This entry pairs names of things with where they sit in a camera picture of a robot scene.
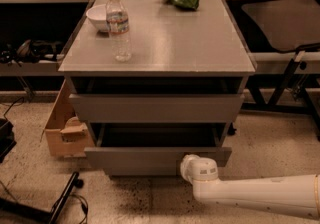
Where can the black headset on shelf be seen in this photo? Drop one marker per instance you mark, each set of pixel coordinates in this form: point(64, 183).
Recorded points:
point(32, 51)

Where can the grey drawer cabinet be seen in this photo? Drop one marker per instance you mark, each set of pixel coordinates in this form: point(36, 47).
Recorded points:
point(174, 52)

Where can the black chair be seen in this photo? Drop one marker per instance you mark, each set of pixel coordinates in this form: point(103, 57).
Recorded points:
point(283, 37)

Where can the grey drawer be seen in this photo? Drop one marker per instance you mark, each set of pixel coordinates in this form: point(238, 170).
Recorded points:
point(157, 108)
point(153, 149)

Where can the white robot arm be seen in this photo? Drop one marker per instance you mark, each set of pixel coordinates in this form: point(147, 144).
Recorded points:
point(297, 196)

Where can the white bowl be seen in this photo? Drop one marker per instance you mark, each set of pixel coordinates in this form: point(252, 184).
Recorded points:
point(97, 17)

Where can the black box at left edge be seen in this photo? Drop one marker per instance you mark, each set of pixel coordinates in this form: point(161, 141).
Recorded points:
point(7, 141)

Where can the cardboard box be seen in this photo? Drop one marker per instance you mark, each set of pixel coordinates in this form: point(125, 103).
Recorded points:
point(66, 135)

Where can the grey top drawer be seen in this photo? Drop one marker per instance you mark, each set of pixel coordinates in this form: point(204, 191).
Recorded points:
point(157, 108)

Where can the clear plastic water bottle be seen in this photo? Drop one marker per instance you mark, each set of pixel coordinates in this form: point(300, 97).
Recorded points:
point(117, 21)

